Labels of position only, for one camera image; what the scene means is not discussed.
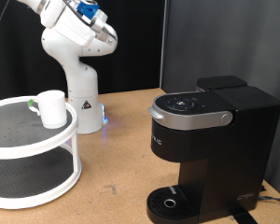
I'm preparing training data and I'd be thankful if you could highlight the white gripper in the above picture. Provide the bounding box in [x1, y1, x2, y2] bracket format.
[54, 8, 118, 48]

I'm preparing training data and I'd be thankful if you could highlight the white mug green-marked handle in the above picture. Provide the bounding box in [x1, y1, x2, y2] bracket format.
[27, 90, 68, 130]

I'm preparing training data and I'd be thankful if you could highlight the black keurig coffee machine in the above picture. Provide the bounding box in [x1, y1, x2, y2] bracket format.
[146, 85, 280, 224]

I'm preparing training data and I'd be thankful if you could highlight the white two-tier turntable shelf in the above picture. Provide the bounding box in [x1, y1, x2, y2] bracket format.
[0, 95, 83, 210]

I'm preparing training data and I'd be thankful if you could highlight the black drip tray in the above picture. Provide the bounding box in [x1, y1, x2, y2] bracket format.
[146, 185, 203, 224]

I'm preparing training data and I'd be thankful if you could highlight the black tape strip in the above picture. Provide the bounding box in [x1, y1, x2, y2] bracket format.
[229, 206, 259, 224]

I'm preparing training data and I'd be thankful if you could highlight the wrist camera blue mount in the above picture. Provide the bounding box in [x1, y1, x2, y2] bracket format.
[76, 0, 109, 32]

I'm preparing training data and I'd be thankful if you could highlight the coffee machine power cable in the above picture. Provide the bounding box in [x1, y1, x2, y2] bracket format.
[257, 195, 280, 206]

